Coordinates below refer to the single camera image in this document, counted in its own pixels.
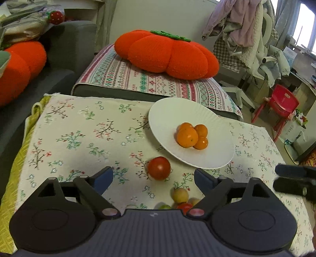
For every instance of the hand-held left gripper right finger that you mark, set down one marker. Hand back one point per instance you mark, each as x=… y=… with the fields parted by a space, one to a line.
x=203 y=179

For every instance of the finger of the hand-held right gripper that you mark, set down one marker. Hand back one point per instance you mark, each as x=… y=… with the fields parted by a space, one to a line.
x=288 y=186
x=293 y=171

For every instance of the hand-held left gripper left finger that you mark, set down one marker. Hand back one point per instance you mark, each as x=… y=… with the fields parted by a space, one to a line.
x=105 y=176

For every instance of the large red tomato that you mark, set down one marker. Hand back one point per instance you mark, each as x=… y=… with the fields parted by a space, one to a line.
x=159 y=168

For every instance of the white paper plate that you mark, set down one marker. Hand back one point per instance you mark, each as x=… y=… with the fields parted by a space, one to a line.
x=167 y=118

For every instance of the yellow peach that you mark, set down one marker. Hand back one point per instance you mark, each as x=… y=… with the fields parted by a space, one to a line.
x=180 y=195

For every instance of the small red tomato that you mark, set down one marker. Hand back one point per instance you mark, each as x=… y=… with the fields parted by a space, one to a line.
x=185 y=208

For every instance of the small orange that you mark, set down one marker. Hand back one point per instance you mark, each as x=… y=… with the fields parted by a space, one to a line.
x=201 y=130
x=185 y=125
x=201 y=143

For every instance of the white bag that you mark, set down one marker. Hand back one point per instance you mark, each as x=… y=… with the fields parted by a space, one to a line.
x=295 y=133

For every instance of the large orange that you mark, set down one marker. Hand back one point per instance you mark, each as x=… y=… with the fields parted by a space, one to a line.
x=187 y=138

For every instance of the floral white cloth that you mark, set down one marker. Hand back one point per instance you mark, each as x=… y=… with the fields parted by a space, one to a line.
x=79 y=138

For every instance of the green fruit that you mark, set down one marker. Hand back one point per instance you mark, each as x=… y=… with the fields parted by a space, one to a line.
x=164 y=207

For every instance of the red plastic chair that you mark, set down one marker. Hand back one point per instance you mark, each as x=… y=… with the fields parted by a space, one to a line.
x=284 y=100

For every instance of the yellow-green quilted cloth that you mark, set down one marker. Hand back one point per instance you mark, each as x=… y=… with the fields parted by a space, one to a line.
x=17 y=173

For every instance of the wooden desk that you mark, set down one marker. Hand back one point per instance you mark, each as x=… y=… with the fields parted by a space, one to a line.
x=305 y=71

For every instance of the patterned ottoman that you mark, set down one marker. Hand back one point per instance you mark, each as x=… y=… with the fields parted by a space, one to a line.
x=118 y=74

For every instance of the white swivel chair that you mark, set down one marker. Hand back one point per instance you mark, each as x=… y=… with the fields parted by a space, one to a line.
x=261 y=56

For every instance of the orange persimmon cushion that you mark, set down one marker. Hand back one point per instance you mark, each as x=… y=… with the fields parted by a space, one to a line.
x=158 y=53
x=17 y=71

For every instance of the grey sofa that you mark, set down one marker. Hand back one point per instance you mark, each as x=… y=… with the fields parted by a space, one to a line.
x=69 y=47

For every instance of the window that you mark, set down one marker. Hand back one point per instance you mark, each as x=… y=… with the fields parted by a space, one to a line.
x=305 y=24

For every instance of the pile of clothes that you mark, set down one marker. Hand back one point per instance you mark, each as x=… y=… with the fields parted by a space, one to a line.
x=243 y=22

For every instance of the red strawberry plush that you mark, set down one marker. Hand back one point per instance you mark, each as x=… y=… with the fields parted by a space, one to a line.
x=56 y=17

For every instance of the beige fabric bag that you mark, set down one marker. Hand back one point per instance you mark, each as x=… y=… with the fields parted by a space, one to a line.
x=22 y=27

